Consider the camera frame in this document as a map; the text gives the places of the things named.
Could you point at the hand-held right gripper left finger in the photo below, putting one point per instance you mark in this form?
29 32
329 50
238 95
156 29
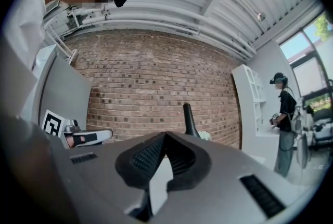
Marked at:
104 171

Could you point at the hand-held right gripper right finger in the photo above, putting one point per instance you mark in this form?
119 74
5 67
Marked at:
221 178

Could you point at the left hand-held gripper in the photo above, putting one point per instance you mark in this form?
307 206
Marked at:
53 124

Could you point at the black desk lamp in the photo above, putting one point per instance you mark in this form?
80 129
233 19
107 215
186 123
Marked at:
188 121

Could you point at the person's right forearm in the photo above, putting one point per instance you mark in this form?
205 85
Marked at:
26 171

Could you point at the person's left hand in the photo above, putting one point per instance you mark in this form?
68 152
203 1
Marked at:
70 140

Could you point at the white shelf cabinet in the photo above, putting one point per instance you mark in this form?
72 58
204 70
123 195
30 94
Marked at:
242 103

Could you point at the person's white shirt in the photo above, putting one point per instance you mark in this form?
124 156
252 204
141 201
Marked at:
26 30

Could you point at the narrow white roller blind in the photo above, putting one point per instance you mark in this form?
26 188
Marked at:
308 77

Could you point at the white ceiling pipe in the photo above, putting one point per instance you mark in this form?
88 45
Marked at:
182 23

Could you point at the black framed window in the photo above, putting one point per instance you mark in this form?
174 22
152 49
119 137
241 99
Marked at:
312 49

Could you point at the small ceiling sensor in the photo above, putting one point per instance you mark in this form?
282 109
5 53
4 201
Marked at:
261 16

